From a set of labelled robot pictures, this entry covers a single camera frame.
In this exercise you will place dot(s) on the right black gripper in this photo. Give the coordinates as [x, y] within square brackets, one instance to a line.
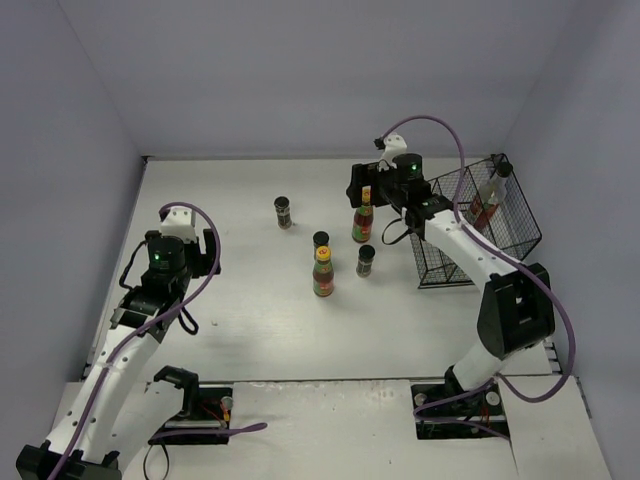
[360, 181]

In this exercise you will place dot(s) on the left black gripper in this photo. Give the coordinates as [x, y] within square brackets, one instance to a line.
[208, 251]

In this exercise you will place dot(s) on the sauce bottle yellow cap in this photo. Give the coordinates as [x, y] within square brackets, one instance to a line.
[363, 217]
[323, 272]

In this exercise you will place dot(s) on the tall clear red-label bottle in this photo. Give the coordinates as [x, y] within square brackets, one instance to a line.
[490, 195]

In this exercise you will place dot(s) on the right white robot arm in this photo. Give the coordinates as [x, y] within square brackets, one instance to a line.
[515, 314]

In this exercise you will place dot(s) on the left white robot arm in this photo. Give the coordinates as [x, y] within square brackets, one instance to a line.
[93, 441]

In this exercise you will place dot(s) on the middle spice jar black lid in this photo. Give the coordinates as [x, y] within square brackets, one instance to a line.
[320, 239]

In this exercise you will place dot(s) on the spice jar black lid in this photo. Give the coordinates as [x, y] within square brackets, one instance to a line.
[366, 255]
[282, 208]
[320, 239]

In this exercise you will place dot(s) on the right spice jar black lid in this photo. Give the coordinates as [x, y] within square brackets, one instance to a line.
[366, 255]

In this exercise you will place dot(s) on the far spice jar black lid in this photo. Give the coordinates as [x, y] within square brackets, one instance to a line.
[282, 208]

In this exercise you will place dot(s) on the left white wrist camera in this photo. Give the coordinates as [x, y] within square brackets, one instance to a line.
[179, 222]

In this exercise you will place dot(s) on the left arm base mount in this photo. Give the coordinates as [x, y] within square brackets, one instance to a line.
[204, 412]

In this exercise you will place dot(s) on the black wire basket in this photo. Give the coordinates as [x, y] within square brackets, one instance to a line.
[510, 226]

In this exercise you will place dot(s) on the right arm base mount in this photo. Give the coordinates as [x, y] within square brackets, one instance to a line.
[440, 415]

